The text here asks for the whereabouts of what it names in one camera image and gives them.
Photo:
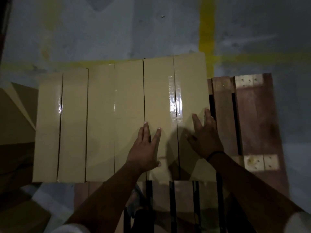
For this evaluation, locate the person's dark trousers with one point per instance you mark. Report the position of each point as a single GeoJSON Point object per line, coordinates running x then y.
{"type": "Point", "coordinates": [143, 222]}

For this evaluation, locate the open-flap cardboard box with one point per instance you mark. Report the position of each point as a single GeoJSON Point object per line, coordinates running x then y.
{"type": "Point", "coordinates": [17, 114]}

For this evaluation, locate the person's right hand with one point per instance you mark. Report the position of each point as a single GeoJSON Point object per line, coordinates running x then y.
{"type": "Point", "coordinates": [206, 143]}

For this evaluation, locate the brown wooden pallet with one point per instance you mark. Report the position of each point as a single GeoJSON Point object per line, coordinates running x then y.
{"type": "Point", "coordinates": [255, 118]}

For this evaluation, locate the person's right middle finger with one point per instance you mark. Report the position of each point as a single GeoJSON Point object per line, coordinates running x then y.
{"type": "Point", "coordinates": [207, 118]}

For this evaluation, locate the dark upright post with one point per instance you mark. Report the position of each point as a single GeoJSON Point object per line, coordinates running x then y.
{"type": "Point", "coordinates": [4, 21]}

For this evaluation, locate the person's right white sleeve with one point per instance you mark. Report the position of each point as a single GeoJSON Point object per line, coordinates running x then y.
{"type": "Point", "coordinates": [300, 223]}

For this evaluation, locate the person's right thumb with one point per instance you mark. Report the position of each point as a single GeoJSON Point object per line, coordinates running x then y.
{"type": "Point", "coordinates": [190, 140]}

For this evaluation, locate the taped tan cardboard box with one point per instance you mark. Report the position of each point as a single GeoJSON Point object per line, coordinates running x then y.
{"type": "Point", "coordinates": [167, 94]}
{"type": "Point", "coordinates": [60, 128]}
{"type": "Point", "coordinates": [114, 118]}

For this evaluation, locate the person's right forearm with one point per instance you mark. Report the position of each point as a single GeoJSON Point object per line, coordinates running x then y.
{"type": "Point", "coordinates": [247, 191]}

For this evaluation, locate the plain brown cardboard box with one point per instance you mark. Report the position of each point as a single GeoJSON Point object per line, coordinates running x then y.
{"type": "Point", "coordinates": [19, 213]}

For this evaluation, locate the person's left forearm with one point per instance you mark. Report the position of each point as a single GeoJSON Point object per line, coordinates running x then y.
{"type": "Point", "coordinates": [107, 198]}

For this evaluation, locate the person's left thumb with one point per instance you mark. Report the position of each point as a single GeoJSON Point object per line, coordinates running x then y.
{"type": "Point", "coordinates": [158, 164]}

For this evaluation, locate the person's left hand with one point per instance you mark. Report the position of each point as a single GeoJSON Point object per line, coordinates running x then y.
{"type": "Point", "coordinates": [142, 155]}

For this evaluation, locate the person's grey shoe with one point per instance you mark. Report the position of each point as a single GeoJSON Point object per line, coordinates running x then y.
{"type": "Point", "coordinates": [134, 203]}

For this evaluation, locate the person's left white sleeve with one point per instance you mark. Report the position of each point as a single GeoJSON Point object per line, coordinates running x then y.
{"type": "Point", "coordinates": [70, 228]}

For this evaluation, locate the person's left middle finger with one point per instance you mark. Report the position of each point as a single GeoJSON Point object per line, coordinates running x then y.
{"type": "Point", "coordinates": [146, 132]}

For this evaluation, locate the black wristband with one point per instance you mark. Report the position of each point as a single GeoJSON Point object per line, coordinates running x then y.
{"type": "Point", "coordinates": [215, 154]}

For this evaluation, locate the person's white sleeve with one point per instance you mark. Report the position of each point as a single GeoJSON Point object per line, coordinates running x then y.
{"type": "Point", "coordinates": [300, 223]}
{"type": "Point", "coordinates": [70, 228]}

